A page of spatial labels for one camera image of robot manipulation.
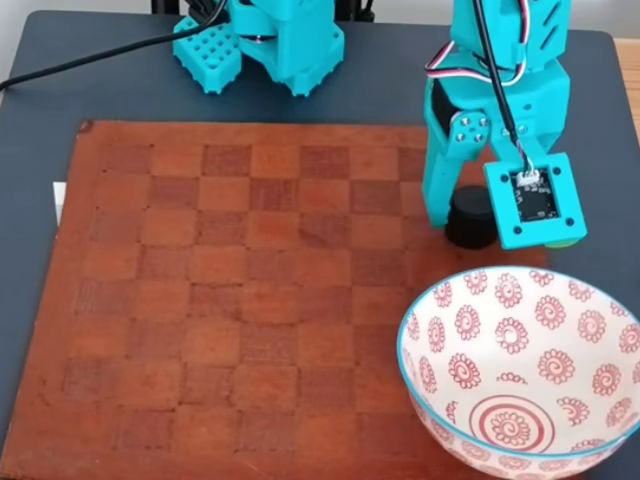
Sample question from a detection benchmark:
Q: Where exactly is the black cylinder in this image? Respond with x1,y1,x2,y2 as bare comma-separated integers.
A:
445,185,500,251

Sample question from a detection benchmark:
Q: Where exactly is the white bowl red flower pattern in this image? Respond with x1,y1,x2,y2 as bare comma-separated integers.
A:
396,265,640,480

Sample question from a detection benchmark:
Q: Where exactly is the brown leather chessboard mat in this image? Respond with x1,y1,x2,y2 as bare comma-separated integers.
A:
0,118,551,480

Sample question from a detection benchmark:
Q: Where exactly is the white paper sheet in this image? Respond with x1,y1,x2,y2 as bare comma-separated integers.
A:
52,181,67,226

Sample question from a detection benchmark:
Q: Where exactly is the thin camera cable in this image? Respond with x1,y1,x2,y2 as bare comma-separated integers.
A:
472,0,535,174

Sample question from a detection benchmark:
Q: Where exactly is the white red black servo wire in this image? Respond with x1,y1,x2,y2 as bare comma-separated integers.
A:
425,0,532,85

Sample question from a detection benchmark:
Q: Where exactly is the teal square camera mount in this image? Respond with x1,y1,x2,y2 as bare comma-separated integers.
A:
483,152,588,251

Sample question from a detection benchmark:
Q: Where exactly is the thick black cable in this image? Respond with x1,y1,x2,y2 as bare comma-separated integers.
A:
0,0,229,91

